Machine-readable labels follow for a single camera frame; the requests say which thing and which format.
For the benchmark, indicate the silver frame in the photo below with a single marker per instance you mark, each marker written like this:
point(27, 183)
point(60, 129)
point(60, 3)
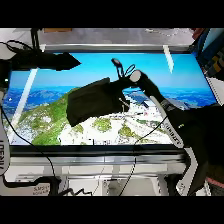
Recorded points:
point(100, 160)

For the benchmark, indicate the black garment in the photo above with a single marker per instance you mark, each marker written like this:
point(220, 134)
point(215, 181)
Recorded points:
point(210, 133)

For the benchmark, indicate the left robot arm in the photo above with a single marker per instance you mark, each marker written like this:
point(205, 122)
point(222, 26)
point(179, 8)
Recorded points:
point(30, 60)

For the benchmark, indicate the heap of clothes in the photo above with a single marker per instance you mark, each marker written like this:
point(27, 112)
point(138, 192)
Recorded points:
point(213, 56)

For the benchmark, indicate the dark green garment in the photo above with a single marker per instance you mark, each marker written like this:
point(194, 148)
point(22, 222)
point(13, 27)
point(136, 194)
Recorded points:
point(93, 101)

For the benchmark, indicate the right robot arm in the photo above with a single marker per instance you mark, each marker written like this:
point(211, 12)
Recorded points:
point(151, 88)

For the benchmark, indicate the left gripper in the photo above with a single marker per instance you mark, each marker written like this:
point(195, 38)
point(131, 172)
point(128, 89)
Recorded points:
point(66, 61)

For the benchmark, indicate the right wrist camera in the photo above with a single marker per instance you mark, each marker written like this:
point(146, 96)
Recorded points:
point(117, 66)

